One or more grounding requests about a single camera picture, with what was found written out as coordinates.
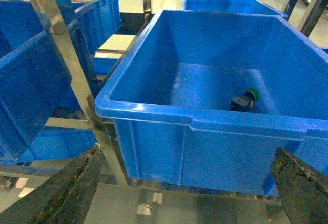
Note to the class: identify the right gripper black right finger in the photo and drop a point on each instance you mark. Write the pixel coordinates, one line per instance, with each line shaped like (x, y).
(302, 188)

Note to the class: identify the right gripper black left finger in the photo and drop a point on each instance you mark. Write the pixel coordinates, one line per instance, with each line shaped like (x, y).
(63, 198)

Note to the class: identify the green push button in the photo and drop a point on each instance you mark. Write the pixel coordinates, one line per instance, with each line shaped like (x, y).
(244, 102)

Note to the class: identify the large blue bin left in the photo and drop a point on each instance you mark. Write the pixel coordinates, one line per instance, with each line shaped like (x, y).
(34, 80)

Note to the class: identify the large blue bin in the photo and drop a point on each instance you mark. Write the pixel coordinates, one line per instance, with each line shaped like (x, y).
(34, 80)
(170, 95)

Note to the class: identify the large blue bin right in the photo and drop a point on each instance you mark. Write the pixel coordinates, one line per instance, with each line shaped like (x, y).
(170, 95)

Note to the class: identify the stainless steel upright post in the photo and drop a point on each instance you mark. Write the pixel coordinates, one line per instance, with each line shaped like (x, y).
(79, 84)

